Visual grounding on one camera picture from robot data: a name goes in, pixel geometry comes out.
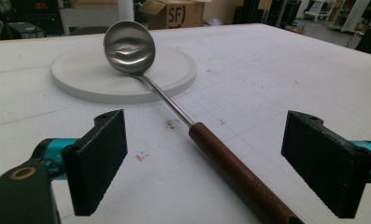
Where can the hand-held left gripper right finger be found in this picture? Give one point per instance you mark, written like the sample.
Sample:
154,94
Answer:
326,165

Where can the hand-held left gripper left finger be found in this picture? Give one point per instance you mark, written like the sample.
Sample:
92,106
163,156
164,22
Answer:
94,161

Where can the round white plate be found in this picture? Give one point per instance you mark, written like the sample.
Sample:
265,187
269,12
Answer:
89,77

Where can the dark equipment case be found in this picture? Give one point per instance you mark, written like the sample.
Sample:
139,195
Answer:
21,30

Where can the white pillar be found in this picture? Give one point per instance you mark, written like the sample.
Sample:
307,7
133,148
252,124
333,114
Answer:
125,10

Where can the brown cardboard box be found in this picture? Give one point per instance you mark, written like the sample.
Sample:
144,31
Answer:
174,13

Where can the white frame stand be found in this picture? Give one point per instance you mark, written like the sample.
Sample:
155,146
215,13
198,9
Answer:
354,14

